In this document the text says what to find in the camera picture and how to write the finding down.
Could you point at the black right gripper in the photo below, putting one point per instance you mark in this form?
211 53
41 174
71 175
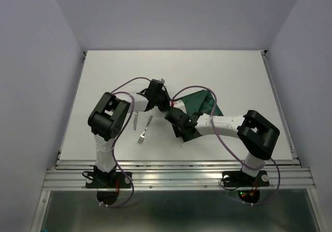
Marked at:
177 132

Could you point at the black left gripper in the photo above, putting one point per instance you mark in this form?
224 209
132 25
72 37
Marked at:
166 107

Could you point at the dark green cloth napkin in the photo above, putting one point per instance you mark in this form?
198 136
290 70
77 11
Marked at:
200 101

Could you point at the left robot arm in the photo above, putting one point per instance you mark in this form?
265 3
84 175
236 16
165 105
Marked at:
108 118

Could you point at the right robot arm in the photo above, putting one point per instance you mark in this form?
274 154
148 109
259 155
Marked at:
258 135

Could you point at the silver table knife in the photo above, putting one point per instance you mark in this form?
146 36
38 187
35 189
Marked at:
135 121

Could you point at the silver fork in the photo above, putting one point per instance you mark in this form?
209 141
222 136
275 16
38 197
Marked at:
142 136

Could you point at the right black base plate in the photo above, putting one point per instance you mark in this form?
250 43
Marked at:
232 179

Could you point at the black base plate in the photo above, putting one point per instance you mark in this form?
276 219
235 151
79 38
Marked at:
120 181
232 179

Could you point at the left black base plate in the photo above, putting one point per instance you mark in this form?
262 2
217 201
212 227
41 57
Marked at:
120 181

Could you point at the aluminium frame rail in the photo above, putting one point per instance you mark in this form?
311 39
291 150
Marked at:
185 195

